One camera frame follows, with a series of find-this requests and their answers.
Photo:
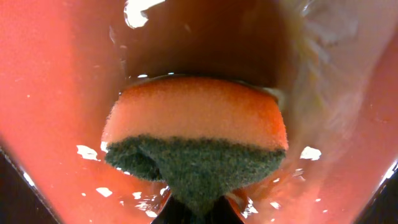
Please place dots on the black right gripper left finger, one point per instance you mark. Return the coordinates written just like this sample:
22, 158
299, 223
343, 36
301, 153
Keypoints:
22, 203

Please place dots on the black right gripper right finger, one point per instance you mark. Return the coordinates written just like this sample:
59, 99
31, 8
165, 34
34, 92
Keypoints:
382, 208

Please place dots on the red green sponge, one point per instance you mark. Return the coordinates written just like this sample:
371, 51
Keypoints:
203, 137

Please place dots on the black tray with water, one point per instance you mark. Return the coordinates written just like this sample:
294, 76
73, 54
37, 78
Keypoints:
64, 64

